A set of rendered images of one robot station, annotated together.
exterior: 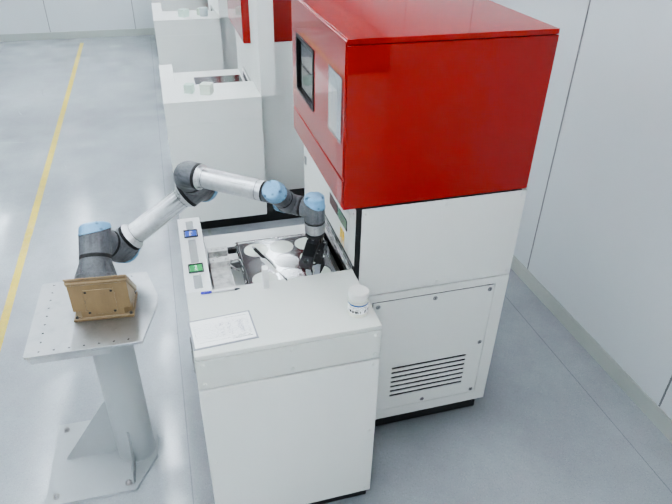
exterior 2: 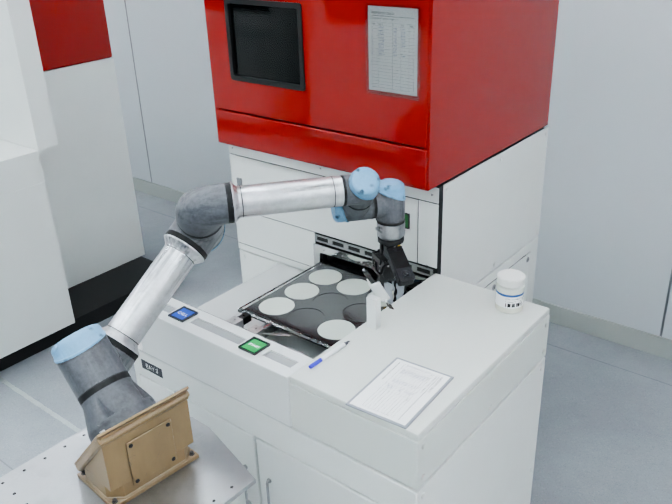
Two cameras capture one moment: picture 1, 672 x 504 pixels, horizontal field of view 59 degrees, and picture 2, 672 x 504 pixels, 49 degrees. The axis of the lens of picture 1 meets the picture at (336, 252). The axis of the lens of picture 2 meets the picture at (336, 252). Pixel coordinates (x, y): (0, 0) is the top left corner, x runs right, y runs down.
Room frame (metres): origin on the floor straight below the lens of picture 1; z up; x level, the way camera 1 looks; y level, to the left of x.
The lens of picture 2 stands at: (0.50, 1.21, 1.94)
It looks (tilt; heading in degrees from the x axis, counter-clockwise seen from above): 26 degrees down; 326
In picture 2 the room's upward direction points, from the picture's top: 2 degrees counter-clockwise
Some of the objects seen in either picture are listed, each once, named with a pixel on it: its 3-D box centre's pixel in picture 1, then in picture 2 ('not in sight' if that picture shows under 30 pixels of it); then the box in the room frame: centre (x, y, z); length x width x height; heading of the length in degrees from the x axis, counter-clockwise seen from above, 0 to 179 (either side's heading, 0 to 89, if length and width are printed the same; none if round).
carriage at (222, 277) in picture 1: (222, 278); not in sight; (1.94, 0.45, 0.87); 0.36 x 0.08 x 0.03; 16
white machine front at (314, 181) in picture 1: (327, 206); (326, 221); (2.28, 0.04, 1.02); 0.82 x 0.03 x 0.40; 16
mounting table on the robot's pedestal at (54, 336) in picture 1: (99, 323); (131, 501); (1.79, 0.91, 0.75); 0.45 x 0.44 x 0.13; 105
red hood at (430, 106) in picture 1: (404, 86); (383, 41); (2.37, -0.26, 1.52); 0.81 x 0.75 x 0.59; 16
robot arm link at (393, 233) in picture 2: (314, 227); (389, 229); (1.91, 0.08, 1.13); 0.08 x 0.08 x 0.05
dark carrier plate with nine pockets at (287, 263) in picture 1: (286, 260); (330, 302); (2.03, 0.20, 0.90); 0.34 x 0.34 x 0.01; 16
